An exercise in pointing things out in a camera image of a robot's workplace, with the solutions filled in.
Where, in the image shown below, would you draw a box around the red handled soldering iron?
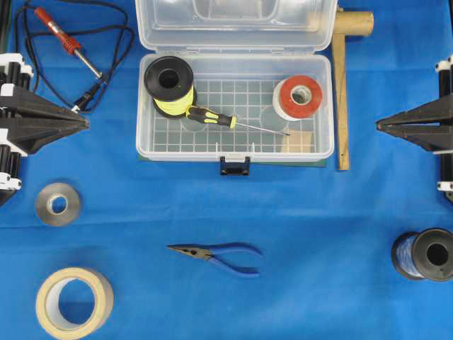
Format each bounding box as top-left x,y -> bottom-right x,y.
34,7 -> 103,79

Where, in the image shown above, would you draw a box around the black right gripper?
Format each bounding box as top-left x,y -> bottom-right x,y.
375,55 -> 453,203

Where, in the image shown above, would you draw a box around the blue handled needle-nose pliers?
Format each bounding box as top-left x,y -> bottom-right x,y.
166,242 -> 263,278

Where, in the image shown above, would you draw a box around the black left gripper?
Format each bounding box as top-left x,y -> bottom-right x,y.
1,53 -> 88,205

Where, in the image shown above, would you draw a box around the blue wire spool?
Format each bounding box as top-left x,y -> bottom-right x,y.
391,228 -> 452,282

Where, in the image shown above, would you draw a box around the grey tape roll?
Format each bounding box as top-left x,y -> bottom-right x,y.
35,183 -> 81,227

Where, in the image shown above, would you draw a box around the red tape roll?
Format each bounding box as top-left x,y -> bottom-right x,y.
273,75 -> 323,121

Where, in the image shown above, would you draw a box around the beige masking tape roll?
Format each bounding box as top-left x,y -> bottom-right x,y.
35,267 -> 114,339

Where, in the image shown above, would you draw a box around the small brown cardboard piece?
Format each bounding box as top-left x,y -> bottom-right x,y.
280,131 -> 316,153

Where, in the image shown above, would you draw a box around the yellow wire spool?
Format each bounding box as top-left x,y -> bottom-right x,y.
144,56 -> 196,119

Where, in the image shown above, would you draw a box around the blue table cloth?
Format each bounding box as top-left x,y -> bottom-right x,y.
1,1 -> 452,339

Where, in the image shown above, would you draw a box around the black yellow handled screwdriver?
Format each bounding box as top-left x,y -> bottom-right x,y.
185,106 -> 289,136

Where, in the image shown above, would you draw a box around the clear plastic toolbox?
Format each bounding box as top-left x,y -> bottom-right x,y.
136,1 -> 338,164

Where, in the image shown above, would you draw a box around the wooden mallet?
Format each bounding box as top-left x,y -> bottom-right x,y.
331,7 -> 374,171

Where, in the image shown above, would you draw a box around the black soldering iron cable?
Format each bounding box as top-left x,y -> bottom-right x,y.
13,0 -> 130,114

